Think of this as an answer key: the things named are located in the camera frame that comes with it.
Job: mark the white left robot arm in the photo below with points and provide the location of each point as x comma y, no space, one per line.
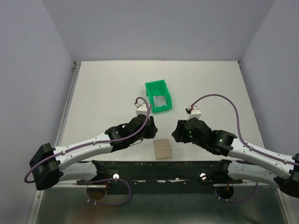
48,165

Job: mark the green plastic bin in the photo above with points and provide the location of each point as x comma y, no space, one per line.
158,88

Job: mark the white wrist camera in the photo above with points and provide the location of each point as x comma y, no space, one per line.
141,108
193,112

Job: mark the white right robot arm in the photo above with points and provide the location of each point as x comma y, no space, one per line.
257,164

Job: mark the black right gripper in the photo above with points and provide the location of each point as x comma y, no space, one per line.
180,128

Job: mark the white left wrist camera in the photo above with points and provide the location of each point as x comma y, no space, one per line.
141,108

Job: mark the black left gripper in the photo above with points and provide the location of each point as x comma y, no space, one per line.
153,129

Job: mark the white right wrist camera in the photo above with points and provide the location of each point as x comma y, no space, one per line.
193,112

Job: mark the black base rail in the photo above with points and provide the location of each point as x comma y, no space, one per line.
160,177

